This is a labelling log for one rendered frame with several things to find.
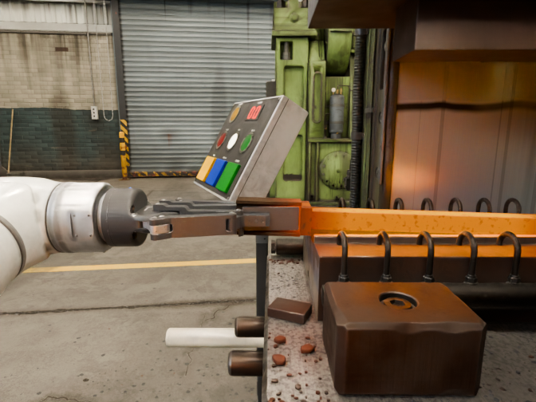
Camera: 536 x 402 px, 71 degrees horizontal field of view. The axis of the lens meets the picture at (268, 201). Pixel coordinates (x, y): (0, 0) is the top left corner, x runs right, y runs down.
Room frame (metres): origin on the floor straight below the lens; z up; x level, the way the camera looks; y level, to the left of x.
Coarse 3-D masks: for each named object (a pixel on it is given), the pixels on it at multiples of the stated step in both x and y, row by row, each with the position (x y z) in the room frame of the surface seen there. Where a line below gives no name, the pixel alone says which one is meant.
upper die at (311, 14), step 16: (320, 0) 0.46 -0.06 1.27; (336, 0) 0.46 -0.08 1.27; (352, 0) 0.46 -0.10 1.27; (368, 0) 0.46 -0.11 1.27; (384, 0) 0.46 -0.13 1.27; (400, 0) 0.46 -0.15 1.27; (320, 16) 0.52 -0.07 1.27; (336, 16) 0.52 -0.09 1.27; (352, 16) 0.52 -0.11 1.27; (368, 16) 0.52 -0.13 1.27; (384, 16) 0.52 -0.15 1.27
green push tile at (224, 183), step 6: (228, 162) 0.94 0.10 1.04; (228, 168) 0.91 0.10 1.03; (234, 168) 0.88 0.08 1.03; (228, 174) 0.90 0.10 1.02; (234, 174) 0.87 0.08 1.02; (222, 180) 0.91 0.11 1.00; (228, 180) 0.87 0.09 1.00; (216, 186) 0.92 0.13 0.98; (222, 186) 0.89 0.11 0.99; (228, 186) 0.86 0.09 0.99
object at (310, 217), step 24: (312, 216) 0.45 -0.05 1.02; (336, 216) 0.45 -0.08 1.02; (360, 216) 0.45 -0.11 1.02; (384, 216) 0.45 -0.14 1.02; (408, 216) 0.45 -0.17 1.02; (432, 216) 0.45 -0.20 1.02; (456, 216) 0.45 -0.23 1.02; (480, 216) 0.45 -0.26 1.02; (504, 216) 0.45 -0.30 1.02; (528, 216) 0.46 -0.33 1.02
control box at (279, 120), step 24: (240, 120) 1.05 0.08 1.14; (264, 120) 0.90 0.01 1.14; (288, 120) 0.89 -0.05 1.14; (216, 144) 1.12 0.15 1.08; (240, 144) 0.95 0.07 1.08; (264, 144) 0.87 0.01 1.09; (288, 144) 0.89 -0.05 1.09; (240, 168) 0.87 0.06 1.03; (264, 168) 0.87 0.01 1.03; (216, 192) 0.92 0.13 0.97; (240, 192) 0.84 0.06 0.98; (264, 192) 0.87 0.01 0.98
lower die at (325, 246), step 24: (336, 240) 0.43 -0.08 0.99; (360, 240) 0.43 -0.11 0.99; (408, 240) 0.43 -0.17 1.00; (480, 240) 0.43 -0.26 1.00; (504, 240) 0.43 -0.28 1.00; (528, 240) 0.43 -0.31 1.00; (312, 264) 0.45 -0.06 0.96; (336, 264) 0.39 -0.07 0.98; (360, 264) 0.38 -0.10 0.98; (408, 264) 0.38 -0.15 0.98; (456, 264) 0.38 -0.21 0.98; (480, 264) 0.38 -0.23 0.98; (504, 264) 0.38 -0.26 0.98; (528, 264) 0.38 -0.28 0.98; (312, 288) 0.44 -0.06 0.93; (480, 312) 0.38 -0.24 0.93; (504, 312) 0.38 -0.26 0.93; (528, 312) 0.38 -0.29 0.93
